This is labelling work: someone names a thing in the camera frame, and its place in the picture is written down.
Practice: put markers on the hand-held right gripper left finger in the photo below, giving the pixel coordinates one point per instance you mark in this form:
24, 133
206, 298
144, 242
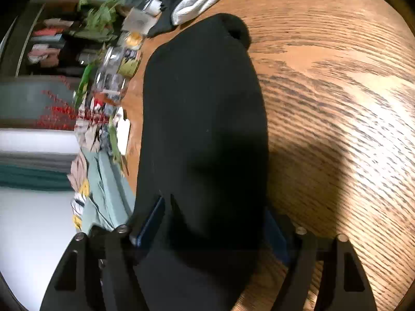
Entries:
150, 223

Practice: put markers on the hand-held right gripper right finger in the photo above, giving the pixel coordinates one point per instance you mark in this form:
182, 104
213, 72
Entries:
275, 233

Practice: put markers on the black sweater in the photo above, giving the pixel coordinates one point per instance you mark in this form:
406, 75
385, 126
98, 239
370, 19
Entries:
201, 120

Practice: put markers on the open wardrobe with clothes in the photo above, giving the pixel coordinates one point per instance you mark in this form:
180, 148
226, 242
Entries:
48, 45

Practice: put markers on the light green cloth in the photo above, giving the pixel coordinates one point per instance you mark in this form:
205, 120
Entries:
103, 188

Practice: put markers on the white paper sheet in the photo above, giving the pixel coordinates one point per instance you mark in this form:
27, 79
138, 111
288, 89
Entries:
124, 132

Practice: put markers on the teal curtain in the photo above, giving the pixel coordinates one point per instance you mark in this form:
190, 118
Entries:
32, 176

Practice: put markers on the red berry branch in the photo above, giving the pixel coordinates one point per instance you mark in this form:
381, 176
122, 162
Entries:
58, 110

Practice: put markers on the glass jars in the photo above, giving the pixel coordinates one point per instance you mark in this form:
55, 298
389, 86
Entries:
113, 68

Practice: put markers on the green potted plant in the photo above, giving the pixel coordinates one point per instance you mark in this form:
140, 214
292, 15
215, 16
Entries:
100, 9

